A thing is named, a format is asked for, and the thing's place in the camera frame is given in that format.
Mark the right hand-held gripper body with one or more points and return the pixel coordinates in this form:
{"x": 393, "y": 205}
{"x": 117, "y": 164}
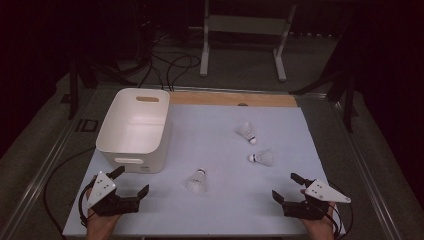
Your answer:
{"x": 305, "y": 210}

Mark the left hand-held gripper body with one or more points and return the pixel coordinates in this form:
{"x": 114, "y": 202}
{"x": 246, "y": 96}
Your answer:
{"x": 113, "y": 204}

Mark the white feather shuttlecock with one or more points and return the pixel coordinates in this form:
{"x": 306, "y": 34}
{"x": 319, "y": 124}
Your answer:
{"x": 247, "y": 132}
{"x": 196, "y": 182}
{"x": 262, "y": 157}

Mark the white plastic bin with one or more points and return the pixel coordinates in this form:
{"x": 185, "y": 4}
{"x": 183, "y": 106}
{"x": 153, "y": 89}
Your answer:
{"x": 133, "y": 133}

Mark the person's right hand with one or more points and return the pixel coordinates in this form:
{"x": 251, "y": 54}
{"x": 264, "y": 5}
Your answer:
{"x": 321, "y": 229}

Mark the person's left hand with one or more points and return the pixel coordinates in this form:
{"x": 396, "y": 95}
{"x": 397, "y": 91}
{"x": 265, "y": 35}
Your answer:
{"x": 100, "y": 228}

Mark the black floor plate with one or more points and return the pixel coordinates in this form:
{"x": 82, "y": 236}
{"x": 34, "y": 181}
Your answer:
{"x": 87, "y": 125}

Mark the light blue table mat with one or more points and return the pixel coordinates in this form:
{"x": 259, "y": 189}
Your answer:
{"x": 216, "y": 150}

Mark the black stand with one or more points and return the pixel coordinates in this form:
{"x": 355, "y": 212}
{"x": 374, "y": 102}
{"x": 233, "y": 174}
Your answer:
{"x": 73, "y": 93}
{"x": 348, "y": 106}

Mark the white metal stand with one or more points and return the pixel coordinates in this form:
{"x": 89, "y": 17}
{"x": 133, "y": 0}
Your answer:
{"x": 246, "y": 25}

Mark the metal floor rail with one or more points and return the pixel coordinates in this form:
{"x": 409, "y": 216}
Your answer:
{"x": 38, "y": 181}
{"x": 361, "y": 166}

